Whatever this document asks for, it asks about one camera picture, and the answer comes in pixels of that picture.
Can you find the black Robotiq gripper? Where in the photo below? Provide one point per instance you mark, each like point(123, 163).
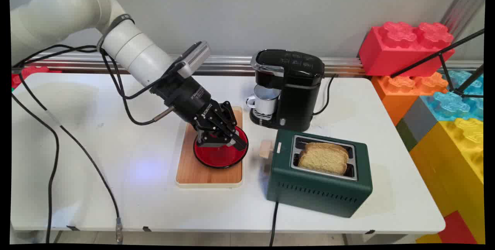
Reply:
point(185, 96)

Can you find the wooden toaster lever knob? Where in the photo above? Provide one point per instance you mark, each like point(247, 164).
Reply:
point(267, 150)

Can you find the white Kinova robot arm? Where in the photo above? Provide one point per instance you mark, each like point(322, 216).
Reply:
point(69, 14)

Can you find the red bowl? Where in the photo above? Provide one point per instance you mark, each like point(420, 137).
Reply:
point(218, 157)

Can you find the wooden serving tray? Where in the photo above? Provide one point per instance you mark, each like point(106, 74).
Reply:
point(191, 168)

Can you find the white enamel mug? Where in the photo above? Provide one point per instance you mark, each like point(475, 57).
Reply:
point(267, 103)

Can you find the black coffee machine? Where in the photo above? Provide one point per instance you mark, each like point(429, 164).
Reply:
point(297, 95)

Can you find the green toaster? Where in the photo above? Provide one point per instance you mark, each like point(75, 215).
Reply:
point(309, 188)

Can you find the toast bread slice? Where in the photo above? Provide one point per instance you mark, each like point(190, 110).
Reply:
point(328, 147)
point(323, 163)

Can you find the big orange toy brick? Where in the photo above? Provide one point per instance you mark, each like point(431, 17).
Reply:
point(394, 95)

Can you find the dark green toy brick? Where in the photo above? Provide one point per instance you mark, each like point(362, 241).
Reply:
point(406, 136)

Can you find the red toy brick behind table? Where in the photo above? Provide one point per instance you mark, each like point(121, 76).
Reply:
point(33, 72)

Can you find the big red toy brick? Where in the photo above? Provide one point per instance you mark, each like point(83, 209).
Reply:
point(402, 52)

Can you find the translucent blue toy brick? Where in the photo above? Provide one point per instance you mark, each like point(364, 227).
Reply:
point(450, 105)

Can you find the black tripod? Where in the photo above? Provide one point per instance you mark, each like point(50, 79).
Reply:
point(444, 64)

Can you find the big yellow toy brick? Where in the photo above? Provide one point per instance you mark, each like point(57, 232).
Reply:
point(452, 165)

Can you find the small red toy brick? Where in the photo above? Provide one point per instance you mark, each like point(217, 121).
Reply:
point(458, 228)

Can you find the slanted aluminium profile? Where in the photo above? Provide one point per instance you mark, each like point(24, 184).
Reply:
point(464, 4)

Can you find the horizontal aluminium rail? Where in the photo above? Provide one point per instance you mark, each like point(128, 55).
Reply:
point(232, 64)

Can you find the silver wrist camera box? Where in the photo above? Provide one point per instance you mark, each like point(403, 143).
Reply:
point(194, 57)

